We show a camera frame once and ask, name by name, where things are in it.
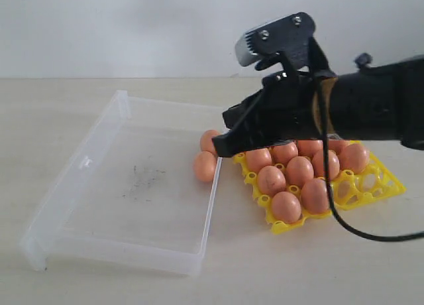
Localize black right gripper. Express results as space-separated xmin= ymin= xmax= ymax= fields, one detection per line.
xmin=212 ymin=72 xmax=318 ymax=158

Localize brown egg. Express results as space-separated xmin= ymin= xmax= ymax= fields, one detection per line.
xmin=339 ymin=143 xmax=370 ymax=174
xmin=272 ymin=142 xmax=299 ymax=166
xmin=311 ymin=149 xmax=341 ymax=180
xmin=257 ymin=166 xmax=286 ymax=196
xmin=286 ymin=156 xmax=314 ymax=188
xmin=328 ymin=139 xmax=350 ymax=154
xmin=193 ymin=151 xmax=217 ymax=182
xmin=199 ymin=129 xmax=220 ymax=155
xmin=245 ymin=148 xmax=272 ymax=173
xmin=301 ymin=178 xmax=329 ymax=214

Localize yellow plastic egg tray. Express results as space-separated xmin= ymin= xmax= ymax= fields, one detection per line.
xmin=233 ymin=147 xmax=405 ymax=234

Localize clear plastic container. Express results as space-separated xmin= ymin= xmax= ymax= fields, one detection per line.
xmin=20 ymin=90 xmax=223 ymax=275

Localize brown egg corner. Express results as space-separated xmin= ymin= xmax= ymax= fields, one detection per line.
xmin=270 ymin=192 xmax=301 ymax=224

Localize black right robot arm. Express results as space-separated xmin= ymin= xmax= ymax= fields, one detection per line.
xmin=213 ymin=54 xmax=423 ymax=158

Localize black camera cable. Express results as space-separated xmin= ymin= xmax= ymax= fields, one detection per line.
xmin=311 ymin=52 xmax=424 ymax=242

